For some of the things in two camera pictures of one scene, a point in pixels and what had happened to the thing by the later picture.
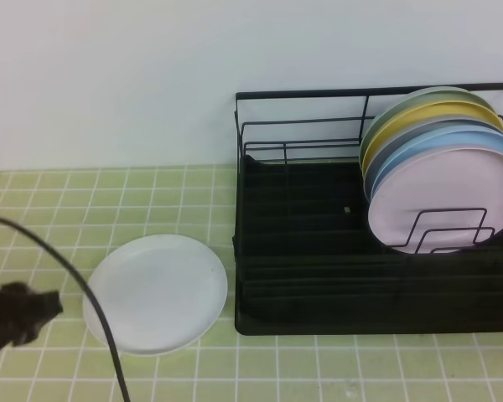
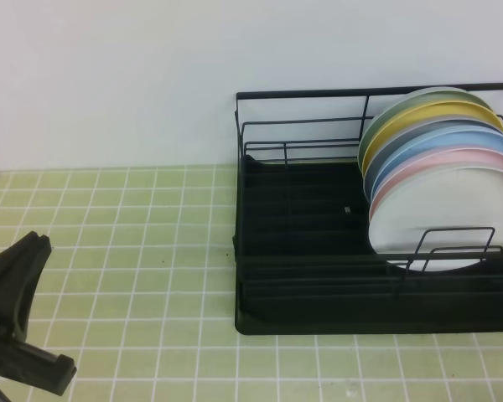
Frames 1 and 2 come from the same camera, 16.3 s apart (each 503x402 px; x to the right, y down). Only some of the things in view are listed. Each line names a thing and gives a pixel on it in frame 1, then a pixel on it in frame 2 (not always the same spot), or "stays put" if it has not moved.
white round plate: (159, 291) → (445, 219)
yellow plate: (421, 111) stays put
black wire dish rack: (306, 260) stays put
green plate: (434, 94) stays put
